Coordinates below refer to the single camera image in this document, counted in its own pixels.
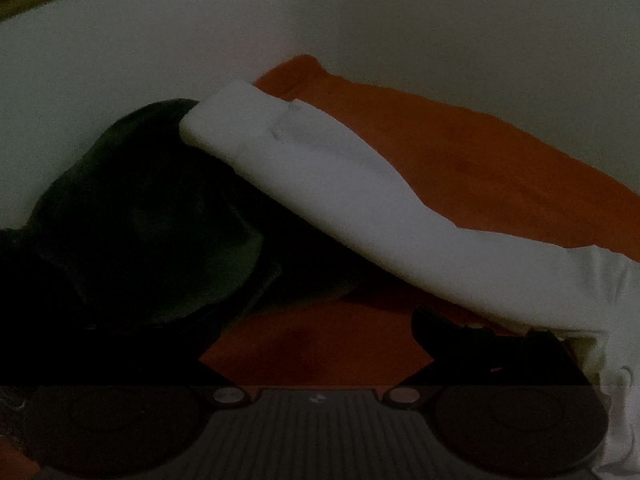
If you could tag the white long-sleeve shirt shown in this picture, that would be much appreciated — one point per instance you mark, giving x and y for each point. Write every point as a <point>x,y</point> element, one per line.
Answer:
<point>350,195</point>

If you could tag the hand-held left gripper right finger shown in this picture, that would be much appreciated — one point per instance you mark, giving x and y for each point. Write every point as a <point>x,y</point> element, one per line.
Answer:
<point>425,325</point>

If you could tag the orange blanket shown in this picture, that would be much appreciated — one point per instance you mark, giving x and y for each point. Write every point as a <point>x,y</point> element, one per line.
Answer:
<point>475,170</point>

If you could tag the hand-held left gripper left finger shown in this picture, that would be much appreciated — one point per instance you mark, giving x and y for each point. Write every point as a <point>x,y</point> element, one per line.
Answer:
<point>212,379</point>

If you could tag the dark green garment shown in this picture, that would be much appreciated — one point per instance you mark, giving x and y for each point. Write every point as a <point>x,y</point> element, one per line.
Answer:
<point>150,220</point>

